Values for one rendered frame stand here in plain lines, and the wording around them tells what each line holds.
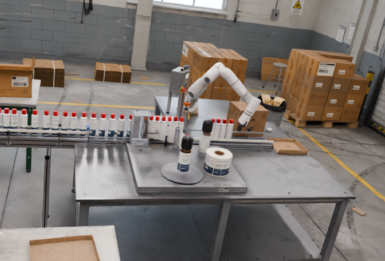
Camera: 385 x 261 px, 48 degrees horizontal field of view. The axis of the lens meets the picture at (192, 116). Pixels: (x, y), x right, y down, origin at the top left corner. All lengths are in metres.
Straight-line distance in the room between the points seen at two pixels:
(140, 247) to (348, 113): 5.08
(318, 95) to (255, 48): 2.93
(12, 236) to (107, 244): 0.51
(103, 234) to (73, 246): 0.20
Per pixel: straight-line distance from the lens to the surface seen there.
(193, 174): 3.14
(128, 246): 3.47
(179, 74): 3.49
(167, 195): 2.96
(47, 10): 8.75
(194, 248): 3.55
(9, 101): 4.53
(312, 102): 7.18
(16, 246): 2.54
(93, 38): 8.85
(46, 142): 3.54
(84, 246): 2.52
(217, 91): 7.16
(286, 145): 4.16
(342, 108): 7.61
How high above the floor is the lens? 2.37
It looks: 21 degrees down
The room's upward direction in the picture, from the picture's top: 9 degrees clockwise
